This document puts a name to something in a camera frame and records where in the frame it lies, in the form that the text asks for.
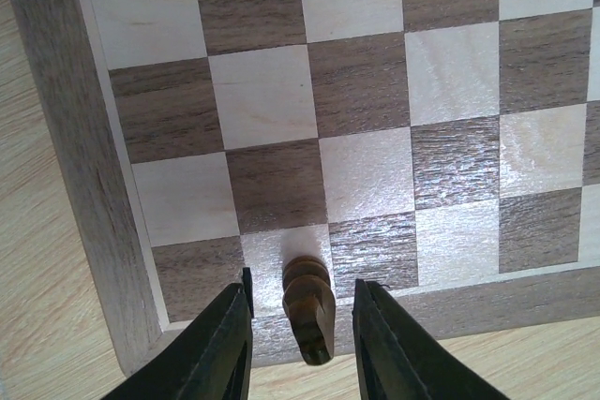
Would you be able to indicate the dark knight chess piece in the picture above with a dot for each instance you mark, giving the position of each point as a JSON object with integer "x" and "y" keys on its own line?
{"x": 310, "y": 306}

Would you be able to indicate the wooden chess board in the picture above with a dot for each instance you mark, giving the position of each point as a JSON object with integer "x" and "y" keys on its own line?
{"x": 448, "y": 149}

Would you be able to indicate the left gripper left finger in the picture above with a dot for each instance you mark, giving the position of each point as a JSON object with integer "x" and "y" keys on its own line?
{"x": 210, "y": 359}

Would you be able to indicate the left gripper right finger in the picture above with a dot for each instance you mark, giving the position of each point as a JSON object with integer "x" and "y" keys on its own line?
{"x": 397, "y": 358}

